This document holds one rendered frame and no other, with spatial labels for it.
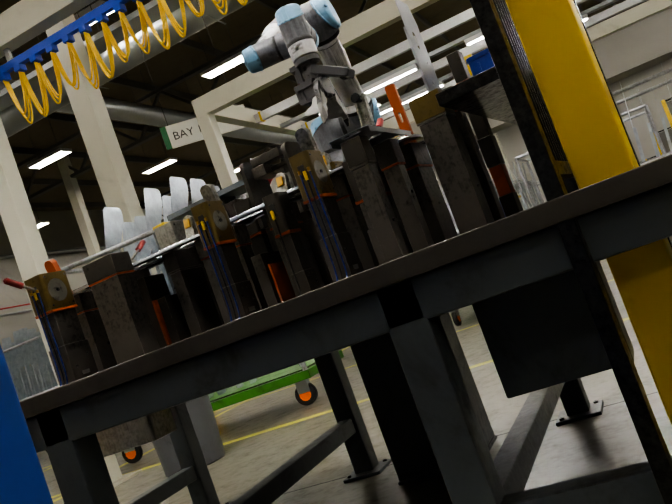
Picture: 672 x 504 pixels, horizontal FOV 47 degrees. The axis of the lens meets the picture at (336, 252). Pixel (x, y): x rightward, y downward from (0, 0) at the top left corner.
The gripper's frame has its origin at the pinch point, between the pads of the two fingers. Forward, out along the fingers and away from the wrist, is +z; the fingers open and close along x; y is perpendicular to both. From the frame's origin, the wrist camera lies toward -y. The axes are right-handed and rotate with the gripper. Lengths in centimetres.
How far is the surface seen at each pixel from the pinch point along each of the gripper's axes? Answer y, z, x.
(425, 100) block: -27.6, 7.5, 12.0
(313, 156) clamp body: 2.8, 8.5, 17.0
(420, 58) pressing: -26.9, -5.7, -0.9
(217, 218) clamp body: 37.8, 11.2, 14.0
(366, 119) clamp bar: -0.3, -2.5, -20.0
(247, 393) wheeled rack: 288, 81, -318
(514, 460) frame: -22, 89, 33
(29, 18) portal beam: 285, -229, -226
